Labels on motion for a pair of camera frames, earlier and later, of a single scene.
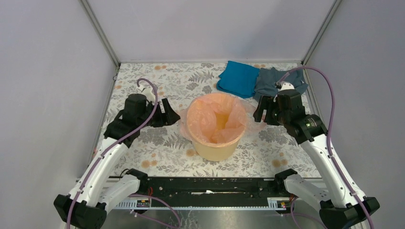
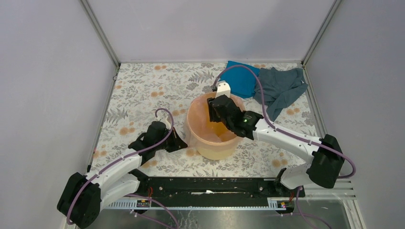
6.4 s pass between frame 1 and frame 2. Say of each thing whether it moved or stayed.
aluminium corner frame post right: stayed
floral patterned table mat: stayed
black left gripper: moved
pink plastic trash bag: moved
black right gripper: moved
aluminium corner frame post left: stayed
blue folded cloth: stayed
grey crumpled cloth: stayed
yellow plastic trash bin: stayed
